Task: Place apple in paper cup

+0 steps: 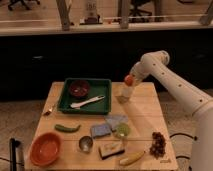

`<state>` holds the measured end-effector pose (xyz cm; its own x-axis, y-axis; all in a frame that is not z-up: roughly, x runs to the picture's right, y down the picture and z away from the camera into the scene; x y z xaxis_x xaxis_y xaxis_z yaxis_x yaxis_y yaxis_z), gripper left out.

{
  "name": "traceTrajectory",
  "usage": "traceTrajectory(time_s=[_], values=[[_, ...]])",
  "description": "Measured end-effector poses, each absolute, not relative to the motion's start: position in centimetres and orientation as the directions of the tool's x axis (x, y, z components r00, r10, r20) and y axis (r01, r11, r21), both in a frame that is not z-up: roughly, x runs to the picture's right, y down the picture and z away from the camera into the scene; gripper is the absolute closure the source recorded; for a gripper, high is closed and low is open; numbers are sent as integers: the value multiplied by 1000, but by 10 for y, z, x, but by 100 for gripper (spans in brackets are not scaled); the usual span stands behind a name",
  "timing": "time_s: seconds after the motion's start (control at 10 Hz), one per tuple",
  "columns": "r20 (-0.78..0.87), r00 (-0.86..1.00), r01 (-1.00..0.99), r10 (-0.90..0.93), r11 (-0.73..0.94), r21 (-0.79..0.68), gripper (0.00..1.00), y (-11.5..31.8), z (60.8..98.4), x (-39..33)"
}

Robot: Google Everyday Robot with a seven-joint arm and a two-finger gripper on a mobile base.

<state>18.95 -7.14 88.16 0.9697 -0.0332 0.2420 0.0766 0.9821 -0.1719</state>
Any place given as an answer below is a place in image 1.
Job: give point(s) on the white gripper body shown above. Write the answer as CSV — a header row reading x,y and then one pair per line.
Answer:
x,y
138,73

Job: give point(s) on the red apple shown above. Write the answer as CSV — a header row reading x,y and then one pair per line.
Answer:
x,y
129,80

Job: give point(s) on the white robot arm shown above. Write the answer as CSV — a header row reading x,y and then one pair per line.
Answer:
x,y
194,100

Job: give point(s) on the clear paper cup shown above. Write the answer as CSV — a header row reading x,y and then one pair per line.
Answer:
x,y
125,94

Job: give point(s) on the small metal cup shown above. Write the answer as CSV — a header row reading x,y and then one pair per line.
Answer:
x,y
86,143

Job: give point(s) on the green plastic tray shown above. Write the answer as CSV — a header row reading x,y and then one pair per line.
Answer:
x,y
97,87

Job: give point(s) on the black office chair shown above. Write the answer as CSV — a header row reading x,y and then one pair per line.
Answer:
x,y
138,14

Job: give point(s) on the grey cloth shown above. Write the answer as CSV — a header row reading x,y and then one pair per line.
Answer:
x,y
115,120

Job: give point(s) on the dark red bowl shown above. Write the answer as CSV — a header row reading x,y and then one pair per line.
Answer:
x,y
79,88

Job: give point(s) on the blue sponge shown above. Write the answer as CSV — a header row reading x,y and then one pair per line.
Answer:
x,y
100,130

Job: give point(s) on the white plastic spatula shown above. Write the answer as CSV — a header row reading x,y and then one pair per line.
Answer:
x,y
91,100

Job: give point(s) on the dark grapes bunch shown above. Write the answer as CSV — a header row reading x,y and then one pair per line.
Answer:
x,y
157,148

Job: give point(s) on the yellow banana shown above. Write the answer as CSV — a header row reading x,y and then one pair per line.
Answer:
x,y
131,158

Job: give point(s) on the orange bowl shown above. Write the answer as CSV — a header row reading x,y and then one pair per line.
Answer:
x,y
45,149

